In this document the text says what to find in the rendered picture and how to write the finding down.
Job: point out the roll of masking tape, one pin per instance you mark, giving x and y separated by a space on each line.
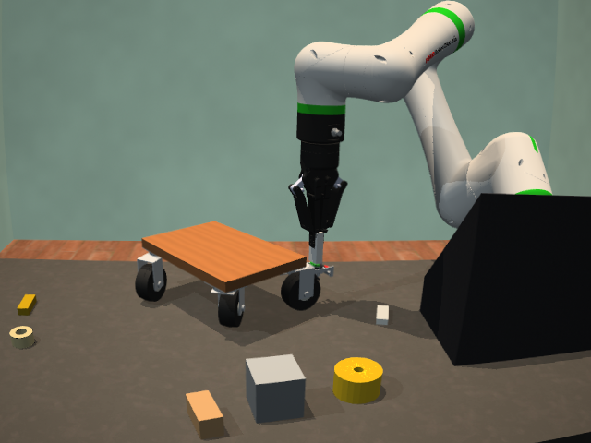
23 341

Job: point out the yellow rectangular block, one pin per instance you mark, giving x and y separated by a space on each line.
27 304

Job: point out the orange rectangular block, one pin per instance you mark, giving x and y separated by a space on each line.
204 414

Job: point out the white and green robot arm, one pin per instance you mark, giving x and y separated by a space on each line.
327 73

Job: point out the orange wooden dolly on black caster wheels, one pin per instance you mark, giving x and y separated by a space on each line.
227 260

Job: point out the yellow short cylinder with center hole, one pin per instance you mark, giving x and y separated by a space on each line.
359 386

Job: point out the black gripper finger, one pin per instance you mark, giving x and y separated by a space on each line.
309 215
333 197

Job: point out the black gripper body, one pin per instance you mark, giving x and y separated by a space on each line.
314 157

